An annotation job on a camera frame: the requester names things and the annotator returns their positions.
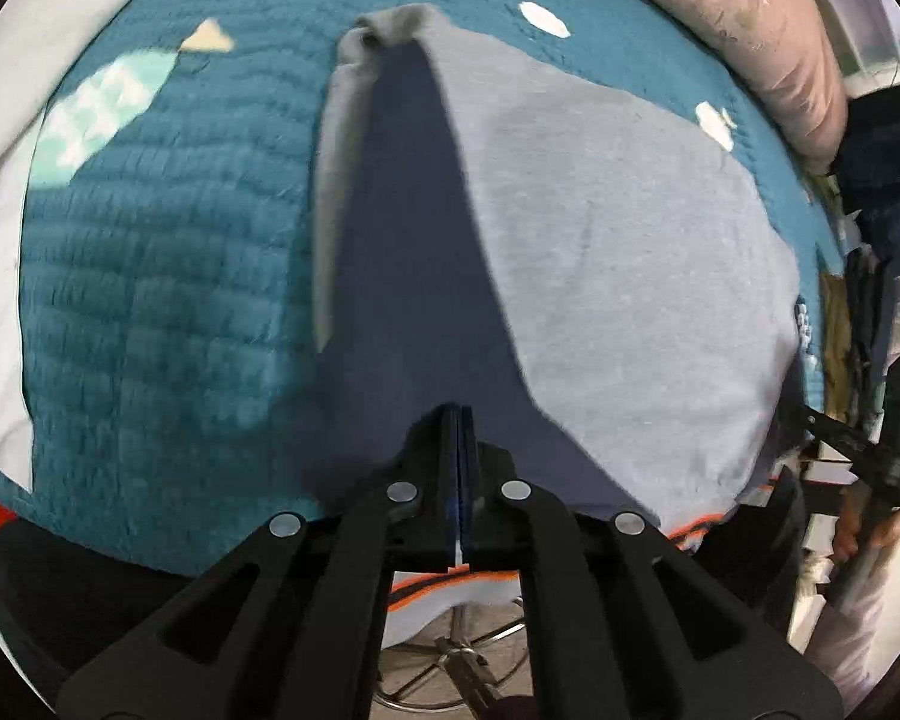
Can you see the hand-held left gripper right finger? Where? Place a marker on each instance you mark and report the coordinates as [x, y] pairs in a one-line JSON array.
[[489, 495]]

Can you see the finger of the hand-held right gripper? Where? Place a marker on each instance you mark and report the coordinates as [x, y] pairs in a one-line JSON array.
[[847, 439]]

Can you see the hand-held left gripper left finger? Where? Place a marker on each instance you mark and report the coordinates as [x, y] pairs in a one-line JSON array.
[[431, 465]]

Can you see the grey jacket with navy sleeves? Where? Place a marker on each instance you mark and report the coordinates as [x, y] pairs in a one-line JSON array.
[[607, 240]]

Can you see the person's right forearm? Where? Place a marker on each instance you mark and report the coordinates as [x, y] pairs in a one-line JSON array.
[[855, 630]]

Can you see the pile of dark clothes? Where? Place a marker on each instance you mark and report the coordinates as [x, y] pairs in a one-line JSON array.
[[862, 315]]

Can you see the person's right hand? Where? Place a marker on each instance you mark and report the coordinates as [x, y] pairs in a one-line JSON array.
[[847, 532]]

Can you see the person's dark trouser leg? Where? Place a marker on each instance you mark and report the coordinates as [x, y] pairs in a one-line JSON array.
[[757, 540], [82, 592]]

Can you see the metal chair base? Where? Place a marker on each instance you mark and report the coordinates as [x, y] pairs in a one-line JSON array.
[[450, 652]]

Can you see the navy and yellow puffer jacket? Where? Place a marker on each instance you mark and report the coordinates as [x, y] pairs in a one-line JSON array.
[[885, 157]]

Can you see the teal quilted bed sheet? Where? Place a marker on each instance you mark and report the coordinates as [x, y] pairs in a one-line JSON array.
[[157, 277]]

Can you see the pink quilt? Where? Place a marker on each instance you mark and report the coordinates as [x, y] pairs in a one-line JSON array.
[[757, 30]]

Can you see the white pillow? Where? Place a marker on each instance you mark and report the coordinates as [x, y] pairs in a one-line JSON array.
[[60, 15]]

